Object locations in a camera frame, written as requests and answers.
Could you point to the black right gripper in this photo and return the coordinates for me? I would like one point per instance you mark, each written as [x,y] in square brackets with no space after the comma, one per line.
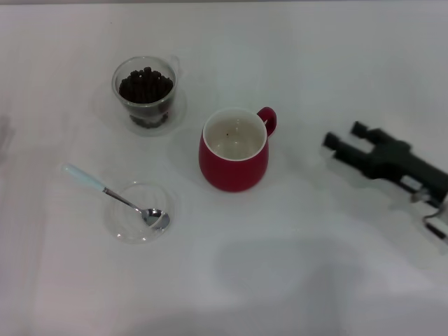
[395,161]

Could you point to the red ceramic mug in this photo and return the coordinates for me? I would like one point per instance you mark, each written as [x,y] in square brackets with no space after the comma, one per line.
[231,173]

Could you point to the coffee beans pile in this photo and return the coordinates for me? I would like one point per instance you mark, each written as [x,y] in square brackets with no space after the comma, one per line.
[145,87]

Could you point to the clear glass cup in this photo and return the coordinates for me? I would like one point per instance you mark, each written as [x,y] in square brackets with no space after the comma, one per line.
[120,110]

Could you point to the clear glass saucer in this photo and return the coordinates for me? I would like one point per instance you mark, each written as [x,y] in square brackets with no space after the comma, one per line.
[179,112]

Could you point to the clear glass dish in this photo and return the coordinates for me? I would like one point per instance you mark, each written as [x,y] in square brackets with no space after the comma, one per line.
[122,229]

